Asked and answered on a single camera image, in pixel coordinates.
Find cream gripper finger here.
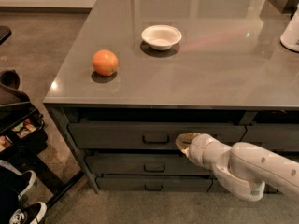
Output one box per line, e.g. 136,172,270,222
175,133,199,156

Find white paper bowl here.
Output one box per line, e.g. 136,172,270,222
141,25,182,50

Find black white sneaker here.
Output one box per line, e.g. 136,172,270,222
8,202,47,224
10,170,36,200

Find grey right cabinet drawers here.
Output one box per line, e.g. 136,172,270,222
239,110,299,161

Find grey drawer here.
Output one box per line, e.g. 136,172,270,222
85,154,210,175
95,175,212,192
68,121,245,150

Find black white upper sneaker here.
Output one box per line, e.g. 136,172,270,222
10,170,36,200

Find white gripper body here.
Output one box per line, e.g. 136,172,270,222
187,134,231,169

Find black snack cart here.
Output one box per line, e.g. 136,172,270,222
0,70,48,161

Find metal top drawer handle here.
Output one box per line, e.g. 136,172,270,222
142,134,170,145

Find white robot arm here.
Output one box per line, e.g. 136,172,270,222
176,133,299,202

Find grey bottom drawer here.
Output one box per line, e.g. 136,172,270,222
95,175,212,192

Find grey middle drawer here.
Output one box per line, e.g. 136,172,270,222
85,154,210,175

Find orange fruit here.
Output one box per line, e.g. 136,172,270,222
92,49,119,77

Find grey top drawer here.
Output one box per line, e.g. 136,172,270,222
68,121,245,150

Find grey cabinet frame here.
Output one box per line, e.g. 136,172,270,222
46,105,260,195

